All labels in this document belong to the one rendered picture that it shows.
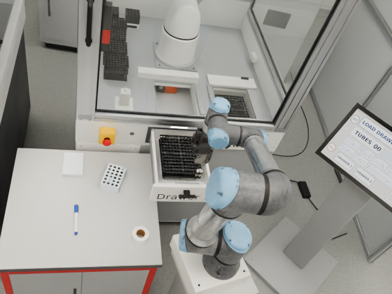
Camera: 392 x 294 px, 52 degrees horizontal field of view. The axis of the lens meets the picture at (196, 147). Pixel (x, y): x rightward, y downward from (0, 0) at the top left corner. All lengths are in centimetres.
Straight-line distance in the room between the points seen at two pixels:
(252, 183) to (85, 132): 103
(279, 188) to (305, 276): 172
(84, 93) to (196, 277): 87
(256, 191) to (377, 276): 214
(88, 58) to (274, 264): 176
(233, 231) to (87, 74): 83
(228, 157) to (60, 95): 166
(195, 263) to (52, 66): 242
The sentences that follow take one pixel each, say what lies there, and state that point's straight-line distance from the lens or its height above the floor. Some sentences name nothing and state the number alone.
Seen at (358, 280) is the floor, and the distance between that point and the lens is 303.
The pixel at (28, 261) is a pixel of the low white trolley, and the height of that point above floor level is 76.
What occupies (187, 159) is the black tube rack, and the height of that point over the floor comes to 90.
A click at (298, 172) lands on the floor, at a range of 333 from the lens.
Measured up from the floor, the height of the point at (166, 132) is 88.
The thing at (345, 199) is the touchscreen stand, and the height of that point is 75.
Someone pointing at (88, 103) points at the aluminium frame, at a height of 105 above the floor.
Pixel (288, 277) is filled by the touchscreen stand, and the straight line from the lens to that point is 273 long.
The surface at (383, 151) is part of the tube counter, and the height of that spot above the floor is 111.
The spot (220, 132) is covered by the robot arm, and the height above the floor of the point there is 131.
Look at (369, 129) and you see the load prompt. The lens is 206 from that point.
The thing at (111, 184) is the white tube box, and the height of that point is 78.
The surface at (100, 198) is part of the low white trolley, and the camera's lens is 182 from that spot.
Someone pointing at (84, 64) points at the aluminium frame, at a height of 125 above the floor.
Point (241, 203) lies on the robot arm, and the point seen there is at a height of 144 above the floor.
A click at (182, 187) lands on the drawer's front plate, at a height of 93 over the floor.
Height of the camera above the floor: 228
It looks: 47 degrees down
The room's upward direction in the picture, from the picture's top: 20 degrees clockwise
